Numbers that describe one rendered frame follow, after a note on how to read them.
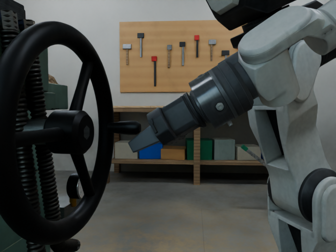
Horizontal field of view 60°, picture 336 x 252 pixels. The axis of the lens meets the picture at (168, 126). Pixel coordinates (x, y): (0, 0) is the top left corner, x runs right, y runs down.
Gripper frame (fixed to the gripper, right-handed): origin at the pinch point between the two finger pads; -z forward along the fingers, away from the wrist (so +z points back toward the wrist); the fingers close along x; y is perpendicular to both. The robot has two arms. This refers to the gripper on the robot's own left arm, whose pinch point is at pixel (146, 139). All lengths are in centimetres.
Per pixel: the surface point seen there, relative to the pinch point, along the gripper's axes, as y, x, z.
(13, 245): -4.6, -0.8, -32.1
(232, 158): -33, 294, -4
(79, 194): -1.6, 12.7, -23.7
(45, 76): 16.8, -5.4, -8.4
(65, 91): 22.7, 16.9, -17.1
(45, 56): 19.7, -5.5, -6.7
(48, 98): 13.7, -4.4, -10.3
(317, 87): -10, 348, 130
